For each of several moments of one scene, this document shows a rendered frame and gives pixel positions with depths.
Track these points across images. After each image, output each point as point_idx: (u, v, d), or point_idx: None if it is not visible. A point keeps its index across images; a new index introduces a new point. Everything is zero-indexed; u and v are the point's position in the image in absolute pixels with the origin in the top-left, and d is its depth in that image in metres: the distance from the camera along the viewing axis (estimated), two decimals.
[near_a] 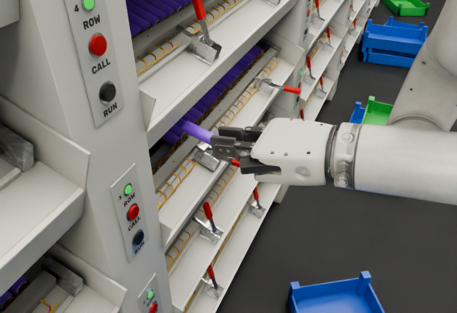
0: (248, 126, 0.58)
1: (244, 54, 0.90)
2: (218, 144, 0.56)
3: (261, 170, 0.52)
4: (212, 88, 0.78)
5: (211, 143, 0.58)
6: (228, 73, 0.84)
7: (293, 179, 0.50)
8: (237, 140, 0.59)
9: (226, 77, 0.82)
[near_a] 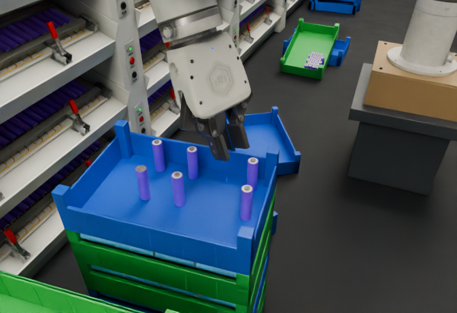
0: (233, 117, 0.60)
1: None
2: (211, 152, 0.57)
3: (183, 109, 0.53)
4: None
5: (219, 160, 0.58)
6: None
7: (181, 79, 0.51)
8: (235, 130, 0.59)
9: None
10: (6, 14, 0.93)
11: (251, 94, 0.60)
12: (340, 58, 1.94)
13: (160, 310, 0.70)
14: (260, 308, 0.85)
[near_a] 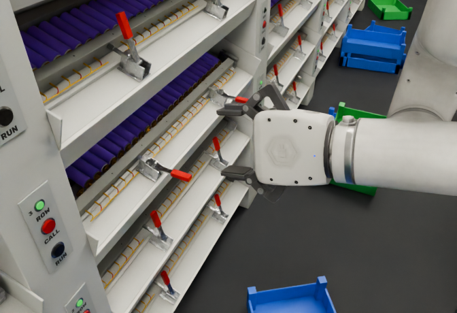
0: None
1: (199, 65, 0.92)
2: (232, 104, 0.57)
3: (281, 100, 0.52)
4: (162, 100, 0.80)
5: (222, 107, 0.58)
6: (180, 84, 0.86)
7: (299, 112, 0.51)
8: (241, 170, 0.58)
9: (178, 88, 0.84)
10: None
11: (273, 201, 0.57)
12: None
13: None
14: None
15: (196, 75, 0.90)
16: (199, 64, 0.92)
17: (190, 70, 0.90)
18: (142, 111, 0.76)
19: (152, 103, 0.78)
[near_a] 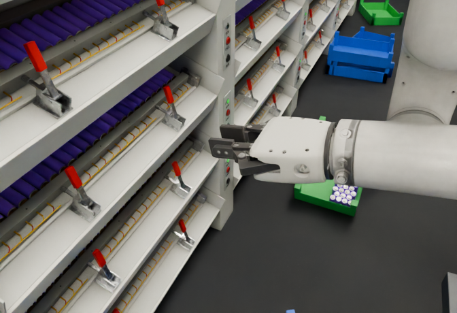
0: (249, 124, 0.59)
1: (150, 82, 0.85)
2: (216, 146, 0.56)
3: (261, 170, 0.51)
4: (100, 122, 0.73)
5: (209, 145, 0.57)
6: (126, 104, 0.79)
7: (292, 177, 0.50)
8: (238, 138, 0.59)
9: (122, 109, 0.78)
10: None
11: None
12: None
13: None
14: None
15: (145, 94, 0.84)
16: (149, 81, 0.86)
17: (139, 87, 0.84)
18: (76, 137, 0.69)
19: (89, 126, 0.72)
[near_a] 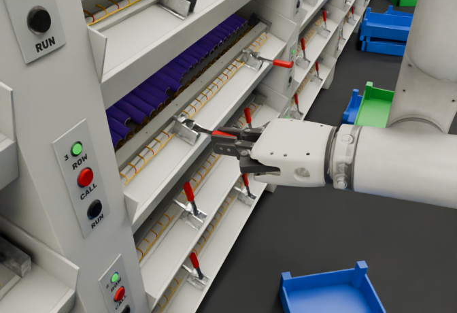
0: (247, 128, 0.58)
1: (225, 24, 0.84)
2: (219, 143, 0.57)
3: (260, 170, 0.52)
4: (187, 56, 0.72)
5: (211, 142, 0.58)
6: (205, 42, 0.78)
7: (292, 180, 0.50)
8: None
9: (205, 46, 0.76)
10: None
11: None
12: None
13: None
14: None
15: None
16: (224, 24, 0.84)
17: (215, 28, 0.82)
18: (169, 68, 0.68)
19: (177, 58, 0.70)
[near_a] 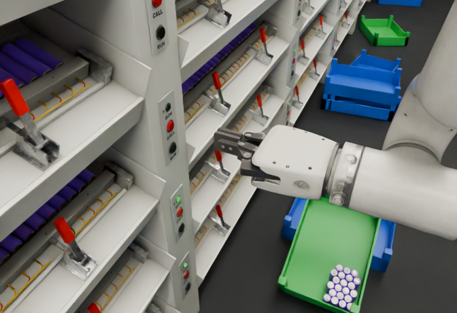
0: (247, 132, 0.58)
1: None
2: (222, 141, 0.57)
3: (260, 175, 0.53)
4: None
5: (213, 139, 0.58)
6: (0, 242, 0.51)
7: (290, 191, 0.52)
8: (234, 144, 0.58)
9: None
10: None
11: (268, 133, 0.61)
12: (385, 263, 1.07)
13: None
14: None
15: (41, 215, 0.56)
16: None
17: None
18: None
19: None
